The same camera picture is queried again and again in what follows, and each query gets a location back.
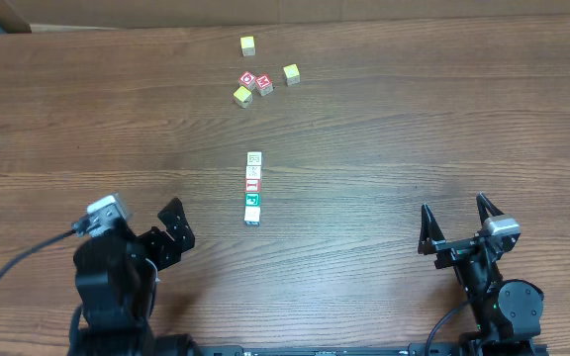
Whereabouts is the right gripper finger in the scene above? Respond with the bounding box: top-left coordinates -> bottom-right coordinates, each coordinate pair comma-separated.
418,204 -> 446,255
476,192 -> 503,223

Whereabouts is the plain white wooden block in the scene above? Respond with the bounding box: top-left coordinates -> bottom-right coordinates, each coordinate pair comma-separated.
243,206 -> 261,225

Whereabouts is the green F block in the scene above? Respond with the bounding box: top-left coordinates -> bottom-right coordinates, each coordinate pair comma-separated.
244,193 -> 261,207

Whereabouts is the red I block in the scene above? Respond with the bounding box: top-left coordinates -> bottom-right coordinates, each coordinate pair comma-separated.
244,179 -> 261,193

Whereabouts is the white green picture block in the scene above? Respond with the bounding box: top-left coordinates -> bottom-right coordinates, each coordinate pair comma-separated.
245,165 -> 262,180

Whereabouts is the white blue picture block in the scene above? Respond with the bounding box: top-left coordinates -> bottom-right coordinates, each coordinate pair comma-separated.
246,151 -> 263,166

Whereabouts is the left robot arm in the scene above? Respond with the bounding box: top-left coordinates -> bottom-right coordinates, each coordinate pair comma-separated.
68,194 -> 201,356

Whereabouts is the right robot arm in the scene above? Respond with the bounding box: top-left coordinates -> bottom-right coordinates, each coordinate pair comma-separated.
418,193 -> 547,355

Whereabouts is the yellow block left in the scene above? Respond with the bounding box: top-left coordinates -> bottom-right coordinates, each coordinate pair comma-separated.
234,86 -> 253,109

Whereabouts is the red O block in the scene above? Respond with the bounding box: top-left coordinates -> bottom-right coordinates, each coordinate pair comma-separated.
238,71 -> 256,91

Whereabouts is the red M block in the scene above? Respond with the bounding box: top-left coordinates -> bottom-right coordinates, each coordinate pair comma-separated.
255,74 -> 274,96

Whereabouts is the yellow block right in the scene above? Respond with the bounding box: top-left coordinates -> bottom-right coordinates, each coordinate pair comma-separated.
283,63 -> 301,86

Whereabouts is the far yellow wooden block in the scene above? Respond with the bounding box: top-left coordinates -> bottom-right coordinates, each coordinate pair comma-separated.
239,36 -> 256,56

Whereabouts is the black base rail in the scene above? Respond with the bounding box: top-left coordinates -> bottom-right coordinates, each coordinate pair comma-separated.
199,342 -> 549,356

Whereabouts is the cardboard wall panel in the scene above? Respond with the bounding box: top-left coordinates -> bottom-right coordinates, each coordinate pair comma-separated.
0,0 -> 570,33

